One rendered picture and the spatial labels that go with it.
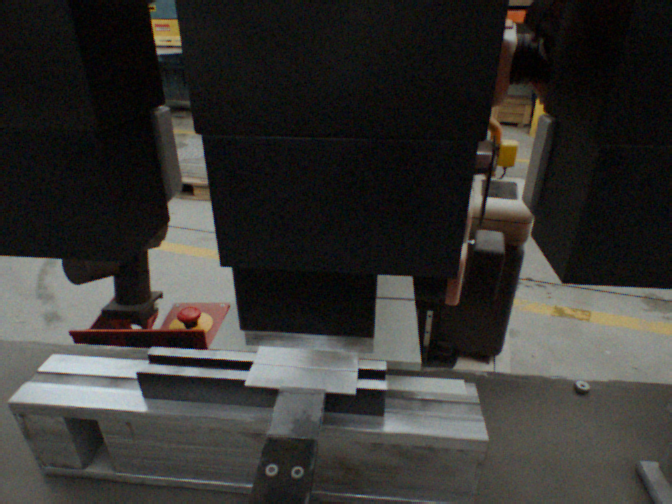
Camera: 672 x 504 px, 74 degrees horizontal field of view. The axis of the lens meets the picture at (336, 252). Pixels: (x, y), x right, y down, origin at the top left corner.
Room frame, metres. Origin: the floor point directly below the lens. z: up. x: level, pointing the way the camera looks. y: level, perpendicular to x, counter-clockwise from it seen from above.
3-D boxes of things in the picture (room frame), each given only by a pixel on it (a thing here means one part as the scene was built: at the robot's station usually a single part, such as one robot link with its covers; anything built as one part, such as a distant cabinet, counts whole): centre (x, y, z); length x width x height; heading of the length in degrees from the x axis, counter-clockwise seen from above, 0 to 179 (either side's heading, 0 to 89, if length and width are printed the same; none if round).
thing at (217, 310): (0.59, 0.29, 0.75); 0.20 x 0.16 x 0.18; 90
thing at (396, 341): (0.41, 0.01, 1.00); 0.26 x 0.18 x 0.01; 175
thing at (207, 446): (0.27, 0.08, 0.92); 0.39 x 0.06 x 0.10; 85
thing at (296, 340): (0.27, 0.02, 1.07); 0.10 x 0.02 x 0.10; 85
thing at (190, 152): (3.48, 0.90, 0.20); 1.01 x 0.63 x 0.12; 76
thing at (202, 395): (0.27, 0.06, 0.99); 0.20 x 0.03 x 0.03; 85
